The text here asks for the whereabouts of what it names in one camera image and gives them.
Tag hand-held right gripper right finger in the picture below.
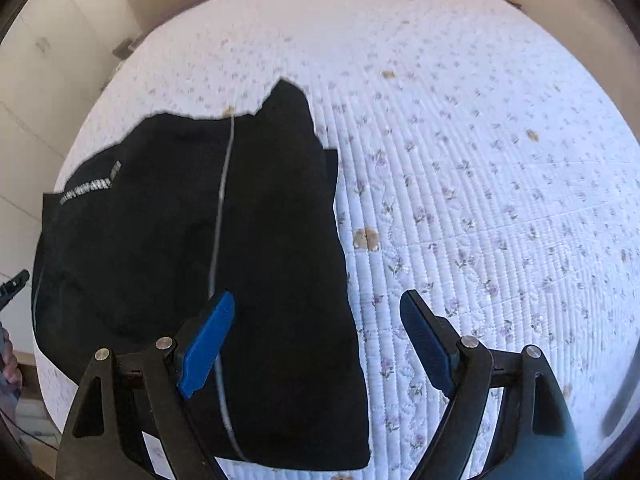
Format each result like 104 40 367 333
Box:
399 289 586 480

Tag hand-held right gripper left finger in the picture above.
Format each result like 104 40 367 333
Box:
55 290 237 480

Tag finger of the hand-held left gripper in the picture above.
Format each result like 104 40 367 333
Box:
0 269 31 312

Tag black hooded jacket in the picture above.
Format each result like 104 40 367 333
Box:
31 77 372 472

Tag person's left hand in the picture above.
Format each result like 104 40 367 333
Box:
0 327 24 402

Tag white floral quilted bed cover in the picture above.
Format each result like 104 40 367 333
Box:
32 0 640 480

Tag white wardrobe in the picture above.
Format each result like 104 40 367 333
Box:
0 0 171 353

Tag thin black cable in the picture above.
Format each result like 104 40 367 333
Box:
0 406 59 453

